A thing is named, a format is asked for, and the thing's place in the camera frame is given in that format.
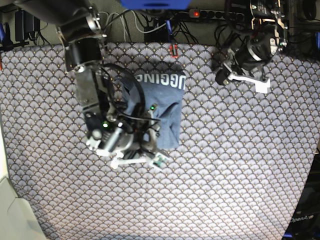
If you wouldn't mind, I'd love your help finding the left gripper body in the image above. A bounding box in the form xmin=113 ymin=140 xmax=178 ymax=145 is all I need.
xmin=220 ymin=42 xmax=272 ymax=94

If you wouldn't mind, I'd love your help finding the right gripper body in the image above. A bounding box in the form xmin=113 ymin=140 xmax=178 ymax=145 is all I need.
xmin=86 ymin=104 xmax=170 ymax=170

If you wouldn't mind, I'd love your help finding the blue T-shirt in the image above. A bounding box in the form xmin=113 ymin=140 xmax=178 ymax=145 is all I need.
xmin=116 ymin=72 xmax=187 ymax=149

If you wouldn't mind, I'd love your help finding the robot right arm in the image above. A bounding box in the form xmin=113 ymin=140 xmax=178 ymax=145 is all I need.
xmin=14 ymin=0 xmax=169 ymax=170

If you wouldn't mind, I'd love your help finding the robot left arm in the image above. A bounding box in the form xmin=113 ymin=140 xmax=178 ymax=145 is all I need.
xmin=215 ymin=0 xmax=288 ymax=94

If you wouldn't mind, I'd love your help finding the red table clamp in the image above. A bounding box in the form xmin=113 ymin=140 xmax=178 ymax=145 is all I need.
xmin=169 ymin=43 xmax=179 ymax=59

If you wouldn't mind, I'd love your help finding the black power strip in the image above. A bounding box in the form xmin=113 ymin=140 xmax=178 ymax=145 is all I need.
xmin=188 ymin=9 xmax=245 ymax=22

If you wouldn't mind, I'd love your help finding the black box behind table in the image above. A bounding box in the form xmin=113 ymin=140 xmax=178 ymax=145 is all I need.
xmin=144 ymin=26 xmax=169 ymax=43

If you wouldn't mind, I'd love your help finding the fan-patterned tablecloth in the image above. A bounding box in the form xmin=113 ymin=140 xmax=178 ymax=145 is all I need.
xmin=0 ymin=42 xmax=320 ymax=240

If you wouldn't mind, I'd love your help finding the blue box overhead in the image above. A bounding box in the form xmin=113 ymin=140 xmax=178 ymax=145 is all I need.
xmin=120 ymin=0 xmax=191 ymax=10

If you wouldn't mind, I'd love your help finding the white furniture at left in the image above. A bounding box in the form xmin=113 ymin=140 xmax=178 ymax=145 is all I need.
xmin=0 ymin=134 xmax=46 ymax=240

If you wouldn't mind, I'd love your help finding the black power adapter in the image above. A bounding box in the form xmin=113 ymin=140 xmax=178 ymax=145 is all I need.
xmin=14 ymin=9 xmax=41 ymax=42

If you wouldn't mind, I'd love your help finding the black OpenArm base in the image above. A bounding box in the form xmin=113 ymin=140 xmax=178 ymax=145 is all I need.
xmin=282 ymin=152 xmax=320 ymax=240

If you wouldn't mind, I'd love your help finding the white cable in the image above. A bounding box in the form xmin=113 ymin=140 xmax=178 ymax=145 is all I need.
xmin=99 ymin=9 xmax=168 ymax=42

